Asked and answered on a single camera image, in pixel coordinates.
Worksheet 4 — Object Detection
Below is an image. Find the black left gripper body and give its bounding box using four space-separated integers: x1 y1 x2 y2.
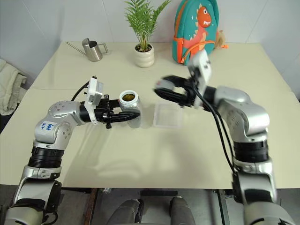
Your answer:
93 94 113 129

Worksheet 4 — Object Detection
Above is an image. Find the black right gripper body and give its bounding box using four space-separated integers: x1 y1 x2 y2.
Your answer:
181 77 200 108

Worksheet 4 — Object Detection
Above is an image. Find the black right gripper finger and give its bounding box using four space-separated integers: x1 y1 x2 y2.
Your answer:
153 88 187 107
163 75 188 90

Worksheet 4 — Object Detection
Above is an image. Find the clear plastic jar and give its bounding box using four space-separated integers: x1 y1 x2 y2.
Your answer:
118 90 142 129

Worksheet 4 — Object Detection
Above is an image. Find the clear plastic box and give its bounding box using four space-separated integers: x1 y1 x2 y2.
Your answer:
152 102 184 129

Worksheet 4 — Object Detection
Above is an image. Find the green plant in white pot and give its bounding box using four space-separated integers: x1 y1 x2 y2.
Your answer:
123 0 172 68

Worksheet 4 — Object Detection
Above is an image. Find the teal dinosaur backpack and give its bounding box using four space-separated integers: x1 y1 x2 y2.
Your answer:
172 0 218 67

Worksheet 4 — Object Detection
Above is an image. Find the steel watering can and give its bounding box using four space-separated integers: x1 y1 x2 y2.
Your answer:
66 37 109 62

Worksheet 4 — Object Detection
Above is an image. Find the tan fluffy backpack charm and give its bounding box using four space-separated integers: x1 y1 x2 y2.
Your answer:
215 30 229 50

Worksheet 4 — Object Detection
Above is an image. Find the dark rounded shape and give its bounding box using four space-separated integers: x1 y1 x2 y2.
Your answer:
168 196 195 225
109 198 145 225

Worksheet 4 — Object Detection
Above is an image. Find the beige crumpled cloth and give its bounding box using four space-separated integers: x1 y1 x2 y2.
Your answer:
0 58 28 116

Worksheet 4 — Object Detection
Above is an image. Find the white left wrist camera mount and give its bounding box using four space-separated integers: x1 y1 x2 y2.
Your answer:
83 76 105 125

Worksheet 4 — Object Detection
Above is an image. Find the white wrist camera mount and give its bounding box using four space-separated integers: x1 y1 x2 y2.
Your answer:
187 50 213 108
83 76 105 125

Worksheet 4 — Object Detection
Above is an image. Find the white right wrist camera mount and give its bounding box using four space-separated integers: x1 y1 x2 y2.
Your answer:
187 50 213 108

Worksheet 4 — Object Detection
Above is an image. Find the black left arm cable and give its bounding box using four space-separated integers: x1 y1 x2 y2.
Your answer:
71 81 91 102

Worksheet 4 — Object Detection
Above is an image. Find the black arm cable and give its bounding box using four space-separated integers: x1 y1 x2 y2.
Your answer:
191 78 236 175
71 81 91 102

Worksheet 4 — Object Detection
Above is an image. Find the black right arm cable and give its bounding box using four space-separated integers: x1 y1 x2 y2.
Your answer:
191 78 236 175

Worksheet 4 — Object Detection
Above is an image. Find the brown table frame bar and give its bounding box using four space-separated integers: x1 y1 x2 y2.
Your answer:
84 188 98 225

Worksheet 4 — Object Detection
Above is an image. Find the grey metal table frame bar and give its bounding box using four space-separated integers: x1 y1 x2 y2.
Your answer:
217 189 232 225

